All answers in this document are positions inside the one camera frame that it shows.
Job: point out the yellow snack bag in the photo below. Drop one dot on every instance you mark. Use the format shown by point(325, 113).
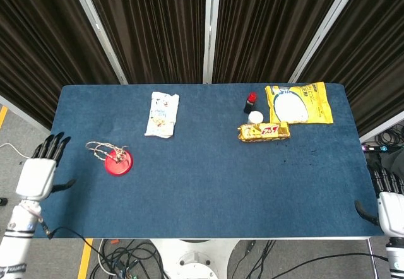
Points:
point(298, 103)

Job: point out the dark pleated curtain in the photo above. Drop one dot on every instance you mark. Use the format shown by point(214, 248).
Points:
point(151, 26)

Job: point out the white table base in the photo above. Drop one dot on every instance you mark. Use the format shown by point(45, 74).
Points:
point(195, 257)

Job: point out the yellow floor tape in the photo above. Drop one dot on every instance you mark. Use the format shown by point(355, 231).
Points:
point(85, 258)

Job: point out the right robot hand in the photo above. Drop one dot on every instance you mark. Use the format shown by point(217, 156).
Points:
point(386, 212)

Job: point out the white partition frame post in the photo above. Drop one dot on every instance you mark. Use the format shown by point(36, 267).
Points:
point(211, 29)
point(322, 28)
point(98, 28)

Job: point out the red round plastic tag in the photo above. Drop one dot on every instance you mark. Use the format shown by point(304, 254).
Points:
point(118, 163)

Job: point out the black bottle red cap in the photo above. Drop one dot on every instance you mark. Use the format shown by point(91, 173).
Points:
point(250, 102)

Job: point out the white round cap bottle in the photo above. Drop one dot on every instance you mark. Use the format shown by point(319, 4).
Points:
point(255, 117)

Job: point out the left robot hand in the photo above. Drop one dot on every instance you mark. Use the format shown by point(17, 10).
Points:
point(39, 178)

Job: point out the power strip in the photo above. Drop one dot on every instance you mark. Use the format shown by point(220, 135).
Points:
point(378, 148)

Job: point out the gold snack bar wrapper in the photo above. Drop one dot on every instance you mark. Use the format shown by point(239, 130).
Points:
point(263, 132)

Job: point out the white snack packet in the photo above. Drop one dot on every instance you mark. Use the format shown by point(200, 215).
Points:
point(162, 114)

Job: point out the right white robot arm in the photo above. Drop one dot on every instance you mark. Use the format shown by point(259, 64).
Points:
point(395, 258)

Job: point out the blue table mat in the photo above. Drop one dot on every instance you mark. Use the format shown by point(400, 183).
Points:
point(205, 181)

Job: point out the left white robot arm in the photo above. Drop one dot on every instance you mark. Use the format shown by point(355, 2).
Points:
point(17, 241)

